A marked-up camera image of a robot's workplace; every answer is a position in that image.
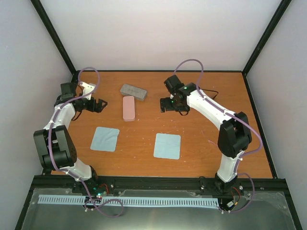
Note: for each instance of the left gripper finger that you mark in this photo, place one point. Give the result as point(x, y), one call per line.
point(99, 108)
point(101, 102)

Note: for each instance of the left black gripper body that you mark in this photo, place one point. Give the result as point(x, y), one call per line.
point(89, 108)

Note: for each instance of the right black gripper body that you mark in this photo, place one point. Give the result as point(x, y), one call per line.
point(173, 106)

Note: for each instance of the pink glasses case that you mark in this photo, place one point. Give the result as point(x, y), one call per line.
point(128, 108)

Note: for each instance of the blue cleaning cloth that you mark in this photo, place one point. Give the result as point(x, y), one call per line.
point(167, 146)
point(105, 139)

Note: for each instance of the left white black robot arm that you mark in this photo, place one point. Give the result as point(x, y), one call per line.
point(55, 148)

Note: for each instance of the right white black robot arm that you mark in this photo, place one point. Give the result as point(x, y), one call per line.
point(234, 135)

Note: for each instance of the grey glasses case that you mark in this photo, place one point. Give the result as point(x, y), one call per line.
point(136, 92)

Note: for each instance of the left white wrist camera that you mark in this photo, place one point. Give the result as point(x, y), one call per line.
point(88, 89)

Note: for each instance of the black frame glasses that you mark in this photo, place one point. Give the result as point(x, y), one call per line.
point(211, 93)

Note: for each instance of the blue slotted cable duct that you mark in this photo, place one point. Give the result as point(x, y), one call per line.
point(129, 201)

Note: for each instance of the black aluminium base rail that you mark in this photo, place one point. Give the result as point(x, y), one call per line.
point(114, 185)

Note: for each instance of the black cage frame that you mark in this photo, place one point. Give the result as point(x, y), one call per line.
point(273, 186)

